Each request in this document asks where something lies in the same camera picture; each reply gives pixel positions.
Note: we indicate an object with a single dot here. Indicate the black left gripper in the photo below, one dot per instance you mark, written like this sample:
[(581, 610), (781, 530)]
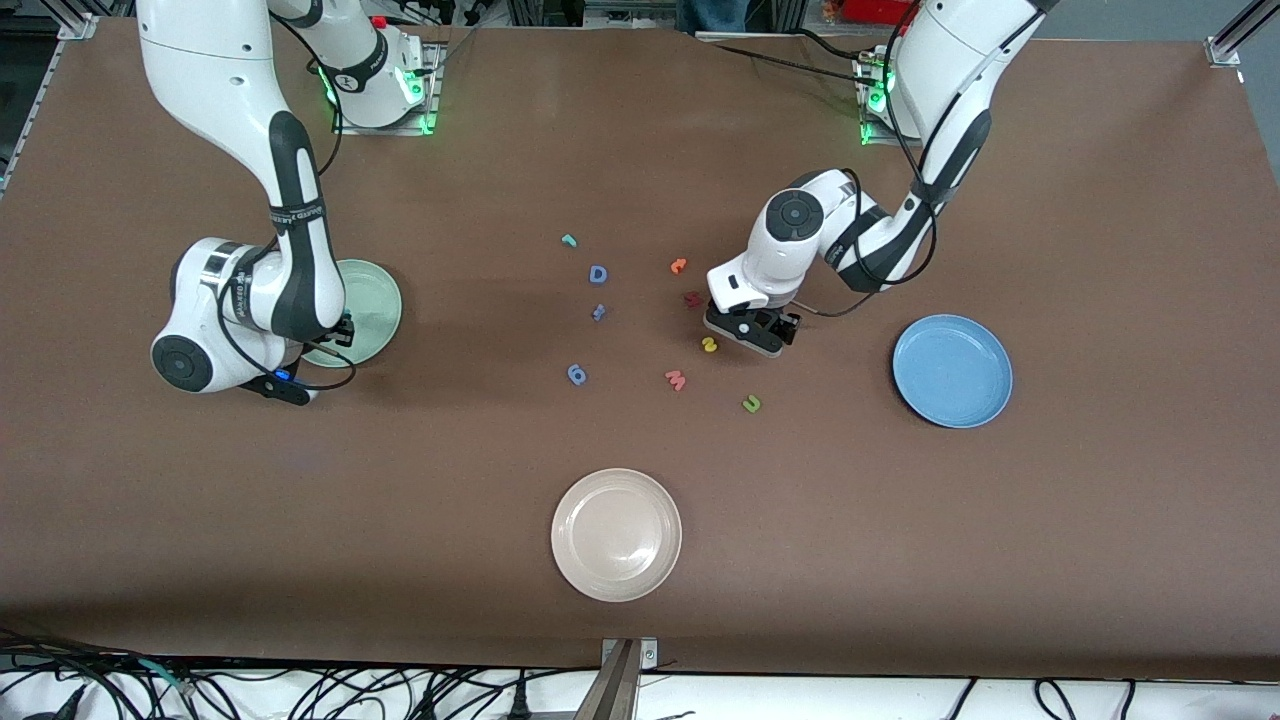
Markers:
[(779, 322)]

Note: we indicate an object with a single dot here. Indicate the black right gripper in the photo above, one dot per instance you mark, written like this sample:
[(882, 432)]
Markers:
[(343, 330)]

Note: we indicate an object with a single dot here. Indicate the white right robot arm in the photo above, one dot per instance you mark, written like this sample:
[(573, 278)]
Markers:
[(220, 80)]

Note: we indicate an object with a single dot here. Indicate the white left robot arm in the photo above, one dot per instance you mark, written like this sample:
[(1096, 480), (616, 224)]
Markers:
[(950, 60)]

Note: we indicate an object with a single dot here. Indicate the pale green plate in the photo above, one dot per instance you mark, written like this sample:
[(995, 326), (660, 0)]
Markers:
[(375, 300)]

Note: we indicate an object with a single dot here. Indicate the pink foam letter w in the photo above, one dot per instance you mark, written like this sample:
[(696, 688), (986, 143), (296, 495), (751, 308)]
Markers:
[(676, 382)]

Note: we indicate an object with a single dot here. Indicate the blue foam letter D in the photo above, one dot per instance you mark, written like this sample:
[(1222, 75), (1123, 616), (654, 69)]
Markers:
[(591, 274)]

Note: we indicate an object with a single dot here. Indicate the blue plate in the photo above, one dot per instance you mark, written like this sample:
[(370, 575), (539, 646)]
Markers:
[(950, 372)]

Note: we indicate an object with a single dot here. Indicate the blue foam digit 6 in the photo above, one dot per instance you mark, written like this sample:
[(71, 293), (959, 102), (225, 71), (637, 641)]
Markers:
[(571, 374)]

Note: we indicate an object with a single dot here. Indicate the beige plate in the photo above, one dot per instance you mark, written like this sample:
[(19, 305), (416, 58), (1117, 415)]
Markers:
[(616, 535)]

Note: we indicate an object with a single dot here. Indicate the person in blue jeans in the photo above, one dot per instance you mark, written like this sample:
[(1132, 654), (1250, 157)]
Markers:
[(712, 14)]

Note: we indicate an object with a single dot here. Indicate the red box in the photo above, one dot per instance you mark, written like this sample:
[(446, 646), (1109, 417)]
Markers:
[(880, 10)]

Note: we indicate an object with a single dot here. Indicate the black power plug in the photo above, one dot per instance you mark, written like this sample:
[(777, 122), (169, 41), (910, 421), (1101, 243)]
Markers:
[(519, 705), (70, 705)]

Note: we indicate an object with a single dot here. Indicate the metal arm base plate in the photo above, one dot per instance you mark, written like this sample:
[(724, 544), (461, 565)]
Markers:
[(434, 75), (872, 140)]

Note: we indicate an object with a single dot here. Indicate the small metal bracket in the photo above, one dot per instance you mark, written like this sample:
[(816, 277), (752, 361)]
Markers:
[(650, 655)]

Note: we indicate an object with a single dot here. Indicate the aluminium profile post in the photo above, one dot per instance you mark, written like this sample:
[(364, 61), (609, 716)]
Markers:
[(612, 695)]

